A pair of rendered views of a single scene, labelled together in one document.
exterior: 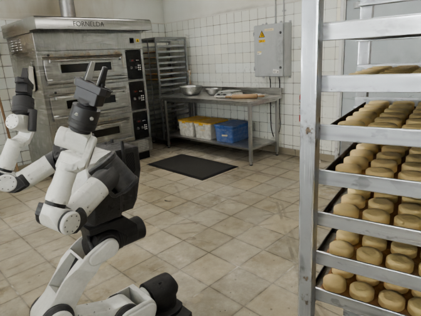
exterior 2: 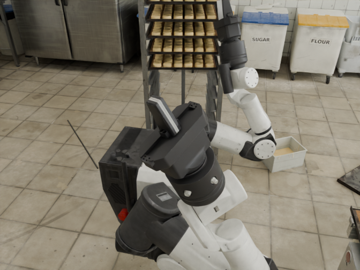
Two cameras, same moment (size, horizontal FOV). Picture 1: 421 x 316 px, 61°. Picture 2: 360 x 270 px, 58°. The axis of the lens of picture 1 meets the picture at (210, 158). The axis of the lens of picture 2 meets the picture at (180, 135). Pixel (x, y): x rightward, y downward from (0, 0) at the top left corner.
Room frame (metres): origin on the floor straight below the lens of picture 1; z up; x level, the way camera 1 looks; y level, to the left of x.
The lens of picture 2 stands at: (1.86, 1.16, 1.67)
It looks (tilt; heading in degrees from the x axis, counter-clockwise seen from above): 33 degrees down; 236
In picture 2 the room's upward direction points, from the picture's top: straight up
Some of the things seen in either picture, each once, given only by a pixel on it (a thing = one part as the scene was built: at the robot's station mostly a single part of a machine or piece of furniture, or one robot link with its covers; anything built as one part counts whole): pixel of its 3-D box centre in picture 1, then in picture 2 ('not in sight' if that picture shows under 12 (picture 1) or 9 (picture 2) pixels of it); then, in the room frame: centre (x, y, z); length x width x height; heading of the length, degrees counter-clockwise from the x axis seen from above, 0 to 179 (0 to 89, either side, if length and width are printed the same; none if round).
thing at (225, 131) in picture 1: (232, 131); not in sight; (5.31, -0.36, 0.36); 0.47 x 0.38 x 0.26; 136
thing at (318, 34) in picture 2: not in sight; (314, 45); (-1.78, -1.22, 0.38); 0.64 x 0.54 x 0.77; 42
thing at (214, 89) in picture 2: not in sight; (211, 76); (0.51, -0.46, 0.78); 0.64 x 0.03 x 0.03; 55
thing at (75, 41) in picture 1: (88, 97); not in sight; (5.15, 1.69, 1.00); 1.56 x 1.20 x 2.01; 134
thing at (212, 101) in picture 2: not in sight; (210, 88); (0.51, -0.46, 0.69); 0.64 x 0.03 x 0.03; 55
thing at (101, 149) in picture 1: (100, 179); (160, 182); (1.48, 0.49, 0.98); 0.34 x 0.30 x 0.36; 42
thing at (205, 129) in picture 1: (211, 128); not in sight; (5.63, -0.04, 0.36); 0.47 x 0.38 x 0.26; 134
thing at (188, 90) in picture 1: (191, 90); not in sight; (5.90, 0.25, 0.95); 0.39 x 0.39 x 0.14
